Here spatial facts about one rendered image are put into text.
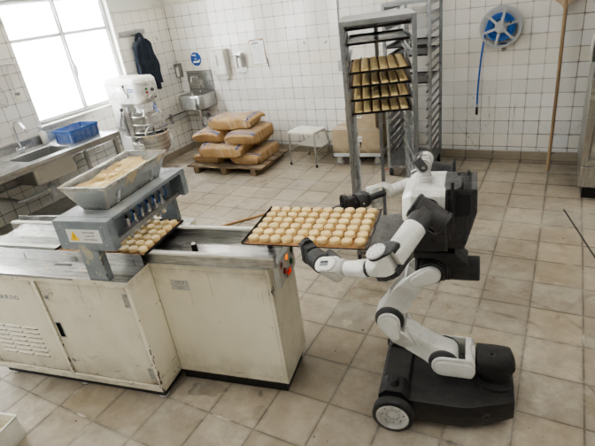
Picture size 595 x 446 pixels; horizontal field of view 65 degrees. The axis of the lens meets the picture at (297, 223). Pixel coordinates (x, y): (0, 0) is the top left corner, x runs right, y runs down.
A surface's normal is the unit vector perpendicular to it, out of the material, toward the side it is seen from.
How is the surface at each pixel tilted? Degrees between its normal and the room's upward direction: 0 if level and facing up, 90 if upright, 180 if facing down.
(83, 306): 90
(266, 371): 90
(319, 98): 90
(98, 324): 90
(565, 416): 0
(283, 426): 0
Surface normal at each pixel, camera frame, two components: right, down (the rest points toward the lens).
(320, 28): -0.47, 0.44
